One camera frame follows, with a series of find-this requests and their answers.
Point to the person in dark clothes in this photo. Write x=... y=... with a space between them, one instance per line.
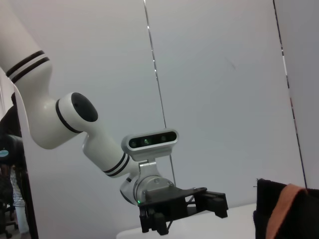
x=10 y=124

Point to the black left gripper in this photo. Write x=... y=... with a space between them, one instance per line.
x=164 y=204

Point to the black office chair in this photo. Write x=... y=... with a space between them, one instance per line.
x=6 y=219

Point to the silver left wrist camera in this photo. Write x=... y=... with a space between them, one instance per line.
x=149 y=142

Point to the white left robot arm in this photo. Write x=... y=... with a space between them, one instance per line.
x=37 y=119

